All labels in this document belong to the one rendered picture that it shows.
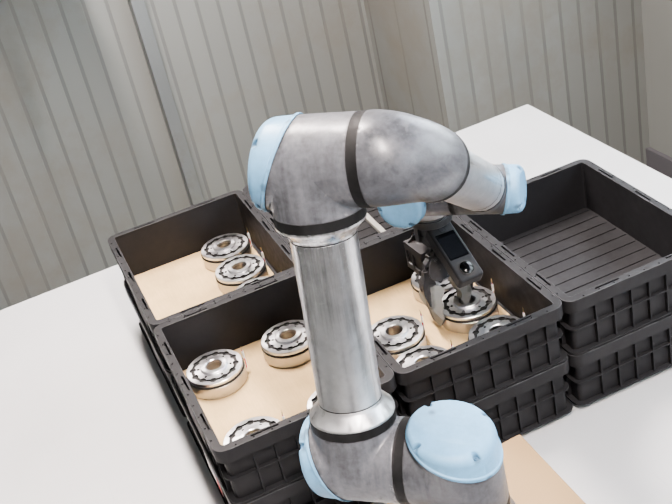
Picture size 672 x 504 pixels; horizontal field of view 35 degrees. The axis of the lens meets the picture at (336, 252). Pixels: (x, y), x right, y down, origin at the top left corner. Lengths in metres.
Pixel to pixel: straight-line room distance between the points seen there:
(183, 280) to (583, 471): 0.92
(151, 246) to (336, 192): 1.08
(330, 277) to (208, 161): 2.49
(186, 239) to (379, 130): 1.13
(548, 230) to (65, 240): 2.05
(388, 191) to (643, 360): 0.81
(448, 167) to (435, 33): 2.14
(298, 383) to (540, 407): 0.41
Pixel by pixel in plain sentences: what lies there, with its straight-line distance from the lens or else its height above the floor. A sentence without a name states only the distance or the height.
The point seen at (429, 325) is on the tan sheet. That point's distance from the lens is 1.92.
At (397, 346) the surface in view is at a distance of 1.83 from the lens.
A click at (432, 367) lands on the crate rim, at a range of 1.67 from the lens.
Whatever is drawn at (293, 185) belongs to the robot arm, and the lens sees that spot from 1.26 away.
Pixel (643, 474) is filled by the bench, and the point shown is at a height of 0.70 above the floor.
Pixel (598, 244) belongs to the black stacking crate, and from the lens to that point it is 2.08.
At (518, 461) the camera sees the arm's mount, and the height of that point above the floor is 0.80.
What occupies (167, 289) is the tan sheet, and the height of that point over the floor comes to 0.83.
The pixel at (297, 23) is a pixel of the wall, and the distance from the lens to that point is 3.76.
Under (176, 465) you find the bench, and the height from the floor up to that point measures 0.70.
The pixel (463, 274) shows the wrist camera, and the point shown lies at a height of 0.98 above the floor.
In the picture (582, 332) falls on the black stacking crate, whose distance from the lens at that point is 1.81.
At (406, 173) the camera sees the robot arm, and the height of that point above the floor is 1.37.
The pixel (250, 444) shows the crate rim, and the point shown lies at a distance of 1.61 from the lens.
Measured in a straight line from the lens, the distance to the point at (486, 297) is 1.91.
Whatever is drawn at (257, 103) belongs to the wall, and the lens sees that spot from 3.78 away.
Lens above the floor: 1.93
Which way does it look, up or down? 30 degrees down
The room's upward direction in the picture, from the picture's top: 13 degrees counter-clockwise
